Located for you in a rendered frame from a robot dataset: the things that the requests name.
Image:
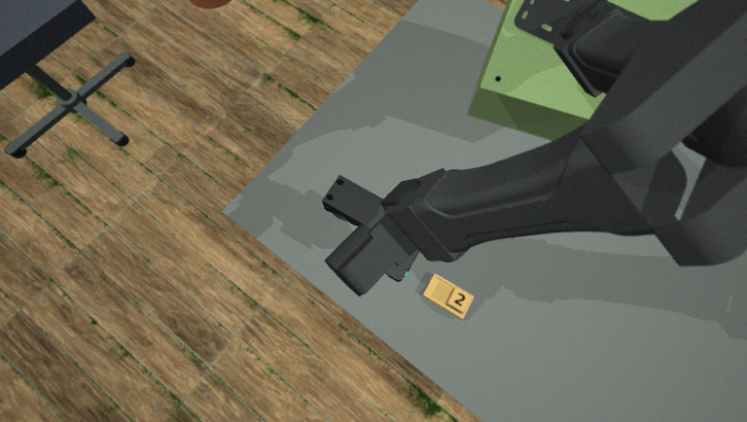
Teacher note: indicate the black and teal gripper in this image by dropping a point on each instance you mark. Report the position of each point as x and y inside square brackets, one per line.
[398, 272]

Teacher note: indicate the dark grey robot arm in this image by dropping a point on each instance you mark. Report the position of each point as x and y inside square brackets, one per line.
[670, 87]

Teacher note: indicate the tan wooden tray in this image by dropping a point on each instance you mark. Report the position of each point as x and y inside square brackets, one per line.
[438, 292]

